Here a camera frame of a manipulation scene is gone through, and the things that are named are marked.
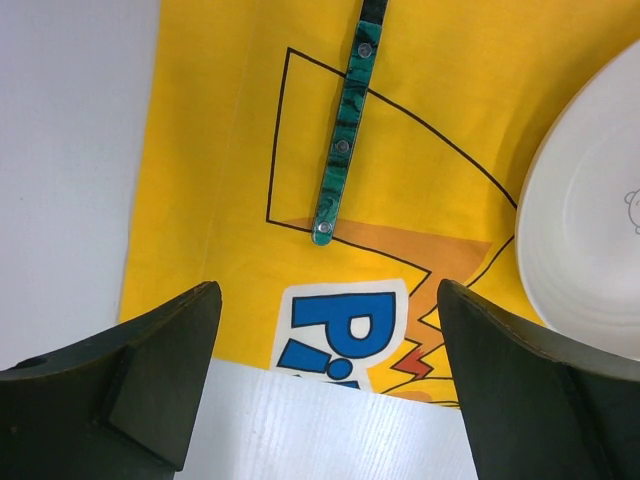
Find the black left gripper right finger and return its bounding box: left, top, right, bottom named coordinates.
left=437, top=280, right=639, bottom=479

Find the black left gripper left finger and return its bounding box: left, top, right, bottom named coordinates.
left=1, top=282, right=222, bottom=473

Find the cream round plate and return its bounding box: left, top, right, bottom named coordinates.
left=516, top=43, right=639, bottom=360

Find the yellow cartoon print cloth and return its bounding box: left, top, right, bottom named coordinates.
left=120, top=1, right=639, bottom=407

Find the fork with teal handle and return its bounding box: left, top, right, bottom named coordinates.
left=311, top=0, right=388, bottom=246

